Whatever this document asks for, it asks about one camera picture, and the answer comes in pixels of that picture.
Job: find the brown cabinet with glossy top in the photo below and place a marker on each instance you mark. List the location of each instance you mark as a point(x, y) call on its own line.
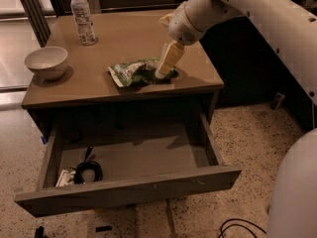
point(121, 37)

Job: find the open grey top drawer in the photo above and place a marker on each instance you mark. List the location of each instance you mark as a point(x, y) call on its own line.
point(141, 161)

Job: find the black tape strip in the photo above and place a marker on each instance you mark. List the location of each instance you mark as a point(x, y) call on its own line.
point(103, 228)

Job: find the green jalapeno chip bag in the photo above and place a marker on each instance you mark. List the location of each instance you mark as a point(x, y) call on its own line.
point(139, 72)

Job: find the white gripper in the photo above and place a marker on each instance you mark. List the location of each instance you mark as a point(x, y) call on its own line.
point(182, 27)

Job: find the clear plastic water bottle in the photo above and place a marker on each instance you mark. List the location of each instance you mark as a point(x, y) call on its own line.
point(83, 21)

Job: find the blue tape piece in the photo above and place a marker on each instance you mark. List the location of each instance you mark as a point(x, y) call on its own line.
point(44, 140)

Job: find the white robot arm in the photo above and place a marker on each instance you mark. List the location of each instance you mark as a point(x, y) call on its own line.
point(291, 32)

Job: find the small black floor object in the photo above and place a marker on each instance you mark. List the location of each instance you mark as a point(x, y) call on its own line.
point(39, 233)

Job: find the white packet in drawer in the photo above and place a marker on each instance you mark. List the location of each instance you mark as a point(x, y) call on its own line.
point(65, 178)

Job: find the white ceramic bowl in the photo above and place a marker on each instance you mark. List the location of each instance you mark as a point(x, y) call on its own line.
point(48, 63)

